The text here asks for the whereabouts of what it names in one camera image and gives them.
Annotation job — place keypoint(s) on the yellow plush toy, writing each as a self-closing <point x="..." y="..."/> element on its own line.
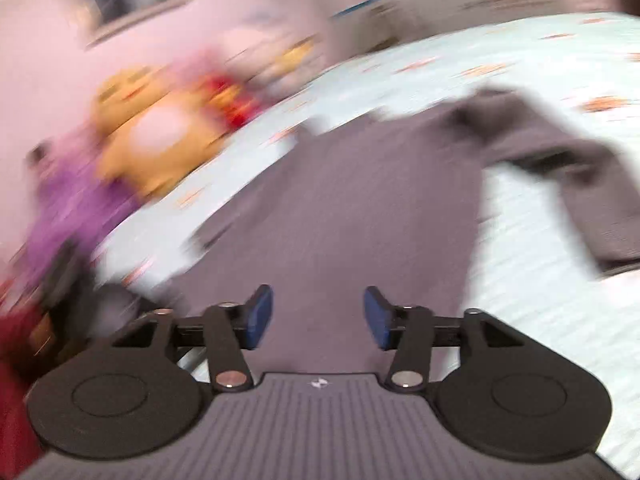
<point x="150" y="135"/>

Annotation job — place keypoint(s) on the grey knit sweater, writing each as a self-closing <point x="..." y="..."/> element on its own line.
<point x="350" y="210"/>

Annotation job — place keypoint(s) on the red plush toy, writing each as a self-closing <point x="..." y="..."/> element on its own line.
<point x="227" y="97"/>

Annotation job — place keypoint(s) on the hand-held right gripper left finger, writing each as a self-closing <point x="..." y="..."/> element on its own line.
<point x="259" y="317"/>

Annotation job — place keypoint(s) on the white cat plush toy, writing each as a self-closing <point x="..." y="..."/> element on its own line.
<point x="295" y="60"/>

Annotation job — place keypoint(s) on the teal bee-print bedspread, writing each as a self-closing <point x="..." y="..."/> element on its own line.
<point x="530" y="290"/>

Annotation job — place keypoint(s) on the red cloth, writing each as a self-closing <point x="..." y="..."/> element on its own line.
<point x="17" y="390"/>

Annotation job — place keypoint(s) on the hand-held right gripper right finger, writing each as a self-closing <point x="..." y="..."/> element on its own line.
<point x="377" y="317"/>

